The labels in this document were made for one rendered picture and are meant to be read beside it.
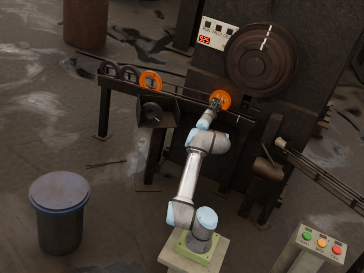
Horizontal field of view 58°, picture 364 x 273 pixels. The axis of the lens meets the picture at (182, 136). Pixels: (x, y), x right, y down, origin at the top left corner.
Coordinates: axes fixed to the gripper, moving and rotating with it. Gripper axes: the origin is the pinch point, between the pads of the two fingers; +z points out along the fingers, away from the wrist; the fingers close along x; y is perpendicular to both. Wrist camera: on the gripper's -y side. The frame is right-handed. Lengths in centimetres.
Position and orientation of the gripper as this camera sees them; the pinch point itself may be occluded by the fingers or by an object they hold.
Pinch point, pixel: (220, 98)
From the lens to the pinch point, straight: 237.8
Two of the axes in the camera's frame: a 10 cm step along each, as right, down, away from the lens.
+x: -8.9, -3.8, 2.5
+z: 4.4, -6.5, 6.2
